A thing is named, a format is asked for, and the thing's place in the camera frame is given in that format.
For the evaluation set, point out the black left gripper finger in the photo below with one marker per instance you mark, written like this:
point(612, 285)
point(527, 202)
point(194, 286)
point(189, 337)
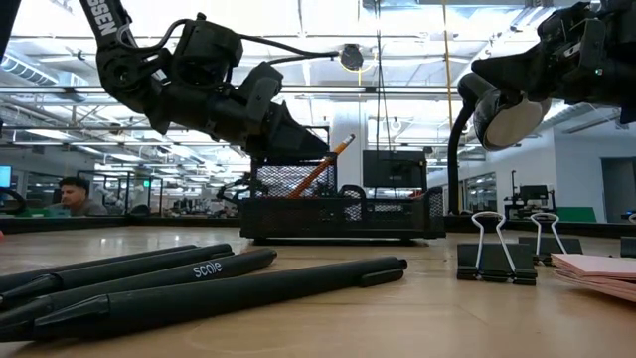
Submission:
point(293, 131)
point(288, 154)

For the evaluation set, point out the orange pencil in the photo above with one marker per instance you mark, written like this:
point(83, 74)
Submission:
point(323, 166)

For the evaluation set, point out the black mesh desk organizer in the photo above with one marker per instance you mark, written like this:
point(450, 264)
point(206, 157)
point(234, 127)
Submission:
point(343, 219)

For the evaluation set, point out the black pen white scale print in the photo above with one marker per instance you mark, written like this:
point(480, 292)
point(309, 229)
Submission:
point(238, 263)

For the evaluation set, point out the black binder clip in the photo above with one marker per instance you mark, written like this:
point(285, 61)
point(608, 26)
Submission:
point(497, 261)
point(551, 246)

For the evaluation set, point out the pink sticky note pad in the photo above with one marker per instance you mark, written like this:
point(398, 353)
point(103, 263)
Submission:
point(596, 271)

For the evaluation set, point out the small black lab robot arm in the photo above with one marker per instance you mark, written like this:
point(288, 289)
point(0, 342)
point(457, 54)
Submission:
point(233, 191)

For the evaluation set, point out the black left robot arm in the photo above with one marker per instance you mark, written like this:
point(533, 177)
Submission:
point(129, 74)

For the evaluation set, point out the black lab workstation equipment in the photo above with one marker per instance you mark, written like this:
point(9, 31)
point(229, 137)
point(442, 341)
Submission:
point(534, 193)

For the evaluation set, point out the black monitor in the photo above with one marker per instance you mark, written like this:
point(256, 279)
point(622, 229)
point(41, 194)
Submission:
point(395, 169)

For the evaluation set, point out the dark grey doorway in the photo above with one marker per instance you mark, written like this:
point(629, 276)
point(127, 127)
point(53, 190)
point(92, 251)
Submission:
point(618, 189)

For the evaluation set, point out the black framed glass partition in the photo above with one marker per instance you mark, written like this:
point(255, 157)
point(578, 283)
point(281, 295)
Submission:
point(127, 194)

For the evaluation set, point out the green panel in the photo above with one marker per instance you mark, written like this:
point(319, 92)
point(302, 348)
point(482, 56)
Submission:
point(576, 215)

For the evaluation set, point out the grey metal pipe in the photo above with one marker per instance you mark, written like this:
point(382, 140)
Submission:
point(74, 128)

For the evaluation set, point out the person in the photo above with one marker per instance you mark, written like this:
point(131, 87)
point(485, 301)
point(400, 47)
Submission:
point(74, 199)

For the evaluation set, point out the blue lit screen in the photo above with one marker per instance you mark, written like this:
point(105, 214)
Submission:
point(5, 176)

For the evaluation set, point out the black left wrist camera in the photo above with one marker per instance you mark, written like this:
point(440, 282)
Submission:
point(263, 94)

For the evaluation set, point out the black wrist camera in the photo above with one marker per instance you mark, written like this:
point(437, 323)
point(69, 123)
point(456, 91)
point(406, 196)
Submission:
point(263, 94)
point(571, 27)

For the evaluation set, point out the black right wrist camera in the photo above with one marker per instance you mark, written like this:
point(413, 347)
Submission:
point(571, 27)

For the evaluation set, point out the long light fixture rail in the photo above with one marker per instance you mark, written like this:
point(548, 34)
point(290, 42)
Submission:
point(367, 90)

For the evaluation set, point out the black aluminium table frame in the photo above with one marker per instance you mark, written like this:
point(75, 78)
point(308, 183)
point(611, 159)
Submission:
point(149, 224)

